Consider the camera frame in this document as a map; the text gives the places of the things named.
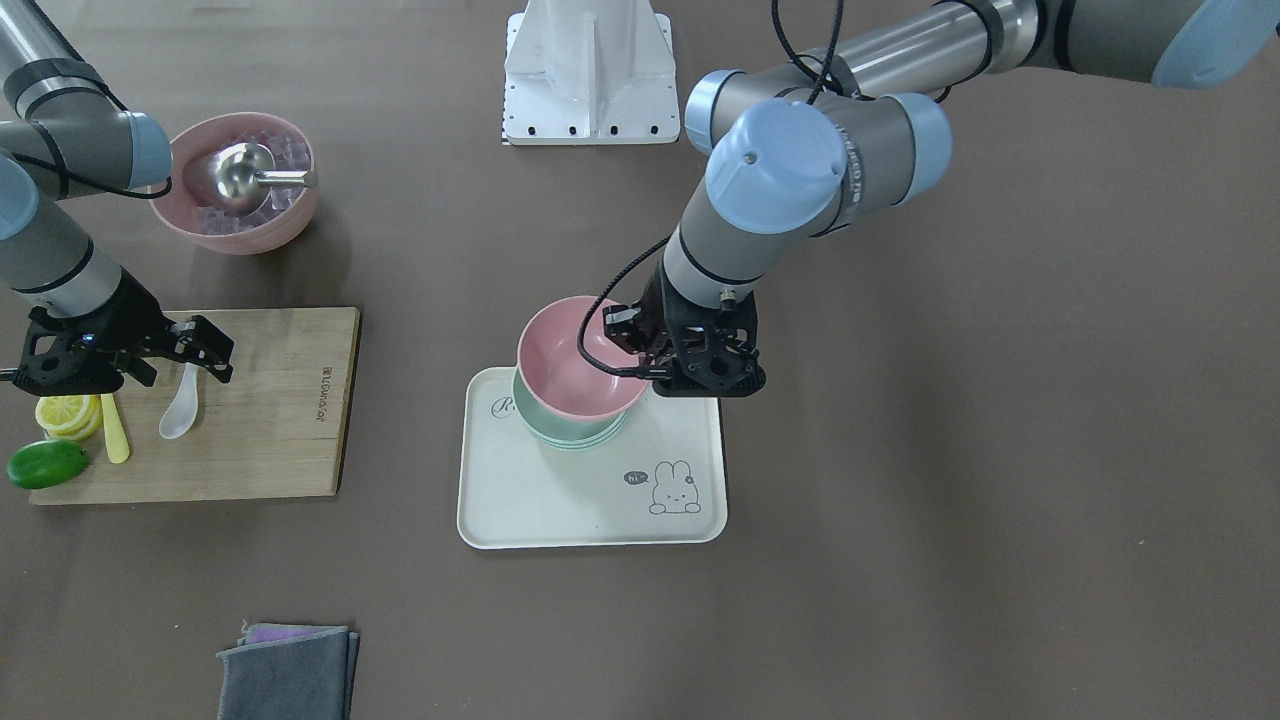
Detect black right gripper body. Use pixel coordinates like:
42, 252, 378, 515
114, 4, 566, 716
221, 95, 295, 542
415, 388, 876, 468
3, 272, 191, 396

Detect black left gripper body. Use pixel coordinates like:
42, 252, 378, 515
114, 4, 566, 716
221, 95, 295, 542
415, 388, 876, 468
603, 268, 767, 398

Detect white ceramic spoon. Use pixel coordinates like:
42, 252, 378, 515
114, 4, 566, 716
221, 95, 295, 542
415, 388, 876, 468
157, 363, 200, 439

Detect small pink bowl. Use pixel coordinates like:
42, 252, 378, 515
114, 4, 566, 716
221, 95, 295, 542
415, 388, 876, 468
517, 295, 648, 421

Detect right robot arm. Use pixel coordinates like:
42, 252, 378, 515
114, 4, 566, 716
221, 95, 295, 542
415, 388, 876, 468
1, 1, 234, 397

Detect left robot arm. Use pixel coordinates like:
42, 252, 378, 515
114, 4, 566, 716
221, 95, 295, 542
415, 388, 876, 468
576, 1, 1279, 397

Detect large pink bowl with ice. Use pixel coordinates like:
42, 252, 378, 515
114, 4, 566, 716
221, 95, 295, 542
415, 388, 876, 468
151, 111, 319, 256

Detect lemon slice upper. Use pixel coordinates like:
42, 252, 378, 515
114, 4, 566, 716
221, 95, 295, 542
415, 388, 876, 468
35, 395, 102, 442

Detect bamboo cutting board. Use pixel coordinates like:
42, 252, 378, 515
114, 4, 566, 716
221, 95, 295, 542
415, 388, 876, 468
29, 307, 361, 506

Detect green lime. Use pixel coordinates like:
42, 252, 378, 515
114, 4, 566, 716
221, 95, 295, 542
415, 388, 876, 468
6, 439, 90, 489

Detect cream tray with bunny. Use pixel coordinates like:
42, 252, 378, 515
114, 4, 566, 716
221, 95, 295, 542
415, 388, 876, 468
456, 366, 730, 550

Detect stacked green bowls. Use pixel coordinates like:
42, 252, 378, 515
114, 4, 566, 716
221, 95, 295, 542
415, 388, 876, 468
512, 370, 630, 451

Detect metal ice scoop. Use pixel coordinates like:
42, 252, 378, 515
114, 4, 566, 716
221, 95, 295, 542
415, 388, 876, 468
180, 142, 317, 217

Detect folded grey cloth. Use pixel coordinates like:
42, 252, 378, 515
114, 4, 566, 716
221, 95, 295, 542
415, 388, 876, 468
218, 623, 361, 719

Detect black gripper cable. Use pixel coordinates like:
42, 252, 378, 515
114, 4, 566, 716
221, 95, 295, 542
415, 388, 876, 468
577, 234, 673, 379

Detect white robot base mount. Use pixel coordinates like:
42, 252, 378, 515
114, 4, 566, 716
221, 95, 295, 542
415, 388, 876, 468
500, 1, 682, 147

